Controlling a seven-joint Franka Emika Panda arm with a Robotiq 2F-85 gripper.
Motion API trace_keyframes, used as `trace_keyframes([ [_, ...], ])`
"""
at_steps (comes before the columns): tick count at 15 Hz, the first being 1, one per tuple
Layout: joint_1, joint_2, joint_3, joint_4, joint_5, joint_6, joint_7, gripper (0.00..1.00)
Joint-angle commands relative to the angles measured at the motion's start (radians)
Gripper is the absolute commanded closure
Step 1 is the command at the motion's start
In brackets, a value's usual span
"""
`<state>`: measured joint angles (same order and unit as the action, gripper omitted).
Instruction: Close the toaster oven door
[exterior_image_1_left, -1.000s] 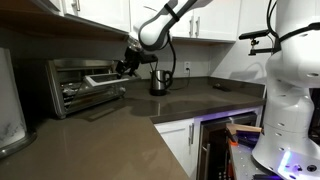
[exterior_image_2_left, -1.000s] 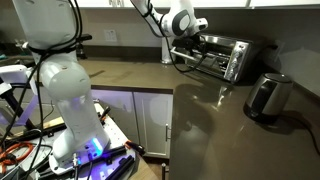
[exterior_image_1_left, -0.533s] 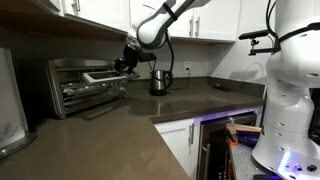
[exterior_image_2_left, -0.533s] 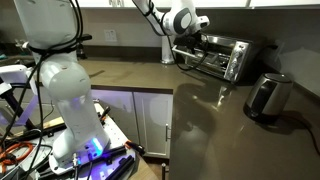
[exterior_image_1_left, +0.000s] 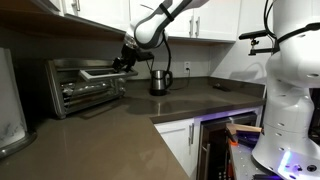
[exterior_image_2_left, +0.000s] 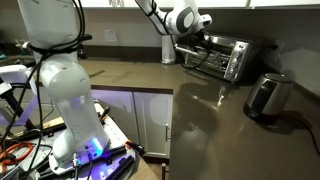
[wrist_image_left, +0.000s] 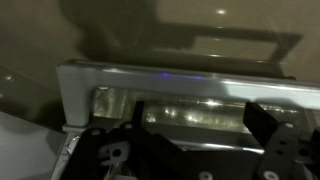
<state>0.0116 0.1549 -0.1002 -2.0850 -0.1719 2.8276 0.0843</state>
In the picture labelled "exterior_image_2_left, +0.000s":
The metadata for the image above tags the white cabinet door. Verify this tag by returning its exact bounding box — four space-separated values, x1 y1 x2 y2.
249 0 320 9
116 0 139 8
90 88 136 145
133 91 174 158
81 0 117 8
199 0 250 9

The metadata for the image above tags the stainless steel toaster oven body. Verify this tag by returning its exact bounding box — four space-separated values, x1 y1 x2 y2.
184 31 263 84

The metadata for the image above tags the white wall outlet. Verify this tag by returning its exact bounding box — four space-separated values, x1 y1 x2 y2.
103 29 118 43

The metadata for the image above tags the silver base connector plug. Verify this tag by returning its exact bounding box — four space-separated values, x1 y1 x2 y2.
72 152 81 168

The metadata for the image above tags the stainless steel electric kettle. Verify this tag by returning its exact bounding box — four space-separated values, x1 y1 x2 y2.
243 72 294 125

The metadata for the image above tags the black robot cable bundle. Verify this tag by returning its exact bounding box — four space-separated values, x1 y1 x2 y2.
0 0 86 180

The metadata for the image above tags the black stereo camera on stand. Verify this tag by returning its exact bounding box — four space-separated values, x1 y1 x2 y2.
75 33 93 60

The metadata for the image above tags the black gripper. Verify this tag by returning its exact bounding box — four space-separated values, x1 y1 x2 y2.
181 30 214 51

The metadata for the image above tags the black clamp handle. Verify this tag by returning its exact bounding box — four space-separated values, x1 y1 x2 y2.
98 105 112 123

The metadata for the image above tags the black kettle power cord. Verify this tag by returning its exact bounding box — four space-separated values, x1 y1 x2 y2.
283 114 320 157

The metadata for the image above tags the black aluminium rail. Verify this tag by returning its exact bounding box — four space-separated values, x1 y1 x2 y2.
78 145 128 166
105 154 136 180

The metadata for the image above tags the white equipment frame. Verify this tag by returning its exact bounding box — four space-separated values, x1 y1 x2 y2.
0 64 39 129

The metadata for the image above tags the white lower cabinet door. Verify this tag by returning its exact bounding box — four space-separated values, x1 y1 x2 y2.
90 88 136 145
133 91 174 158

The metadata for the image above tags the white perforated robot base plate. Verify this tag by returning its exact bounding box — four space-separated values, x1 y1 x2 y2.
0 101 138 180

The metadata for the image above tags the white upper cabinet door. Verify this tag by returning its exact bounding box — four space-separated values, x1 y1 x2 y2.
199 0 250 9
249 0 320 9
116 0 139 8
81 0 117 8

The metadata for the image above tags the orange cable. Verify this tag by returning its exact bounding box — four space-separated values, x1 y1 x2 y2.
0 141 35 175

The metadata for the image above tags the orange and black tool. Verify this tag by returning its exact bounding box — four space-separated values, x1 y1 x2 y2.
124 140 147 157

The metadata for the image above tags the wooden plank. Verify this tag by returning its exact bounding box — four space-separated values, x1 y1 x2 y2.
41 115 66 130

